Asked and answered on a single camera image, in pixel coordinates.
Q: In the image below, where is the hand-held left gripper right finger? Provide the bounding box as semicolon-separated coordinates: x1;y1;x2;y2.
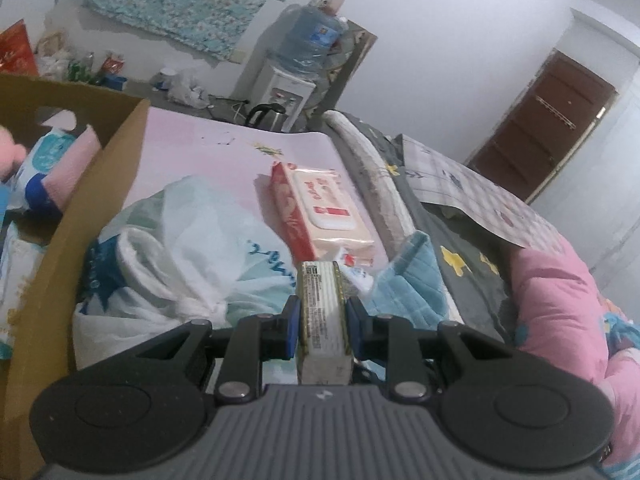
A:
346;296;506;403

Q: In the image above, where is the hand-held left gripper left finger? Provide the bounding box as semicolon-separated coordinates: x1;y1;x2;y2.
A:
135;295;303;407

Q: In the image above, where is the beige tissue pack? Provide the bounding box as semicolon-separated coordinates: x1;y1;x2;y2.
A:
295;260;353;386

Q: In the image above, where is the light blue checked towel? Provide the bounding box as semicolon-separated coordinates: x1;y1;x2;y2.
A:
367;230;461;331

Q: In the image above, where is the white plastic bag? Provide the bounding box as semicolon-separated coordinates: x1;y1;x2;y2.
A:
72;175;301;376

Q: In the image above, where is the cardboard box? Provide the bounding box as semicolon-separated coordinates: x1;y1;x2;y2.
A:
0;74;151;480

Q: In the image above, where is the pink towel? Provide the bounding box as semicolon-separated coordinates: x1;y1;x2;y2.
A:
45;125;103;211

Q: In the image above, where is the blue white soft pack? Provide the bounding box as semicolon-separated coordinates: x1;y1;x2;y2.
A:
10;129;76;211

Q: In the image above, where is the pink plush toy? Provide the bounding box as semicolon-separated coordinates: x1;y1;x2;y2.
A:
0;127;28;183

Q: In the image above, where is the small white red packet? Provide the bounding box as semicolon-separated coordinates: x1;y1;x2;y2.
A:
334;247;376;296

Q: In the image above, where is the pink wet wipes pack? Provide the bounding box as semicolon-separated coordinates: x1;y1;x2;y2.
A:
270;160;376;267

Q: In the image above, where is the grey star print bedsheet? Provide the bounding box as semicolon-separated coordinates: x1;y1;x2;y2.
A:
320;110;531;346

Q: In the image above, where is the checked cloth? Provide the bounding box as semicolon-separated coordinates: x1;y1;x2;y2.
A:
400;134;556;251

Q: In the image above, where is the pink printed mat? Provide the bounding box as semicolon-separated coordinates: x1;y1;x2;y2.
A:
75;105;401;386

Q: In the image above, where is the pink quilt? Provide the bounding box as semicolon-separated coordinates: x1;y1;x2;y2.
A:
510;237;640;480

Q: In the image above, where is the black electric kettle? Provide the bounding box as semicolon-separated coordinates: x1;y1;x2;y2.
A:
244;102;290;133

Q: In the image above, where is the white water dispenser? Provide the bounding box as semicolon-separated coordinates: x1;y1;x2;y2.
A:
252;67;316;133

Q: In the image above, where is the clear plastic bag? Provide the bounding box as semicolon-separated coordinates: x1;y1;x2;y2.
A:
165;70;211;108

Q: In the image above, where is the brown wooden door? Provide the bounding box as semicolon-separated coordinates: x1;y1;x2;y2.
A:
465;49;617;201

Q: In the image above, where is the blue water bottle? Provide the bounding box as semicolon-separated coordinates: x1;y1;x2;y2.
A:
274;2;351;83

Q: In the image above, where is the red snack packet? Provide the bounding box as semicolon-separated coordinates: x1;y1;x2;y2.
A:
100;52;126;78

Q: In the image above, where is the teal patterned blanket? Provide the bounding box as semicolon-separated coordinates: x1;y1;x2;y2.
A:
55;0;313;63

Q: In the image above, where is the plastic bag of food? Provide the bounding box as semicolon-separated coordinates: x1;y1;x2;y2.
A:
35;30;76;78

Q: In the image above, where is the red bag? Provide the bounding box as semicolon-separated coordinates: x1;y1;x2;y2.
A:
0;19;40;77

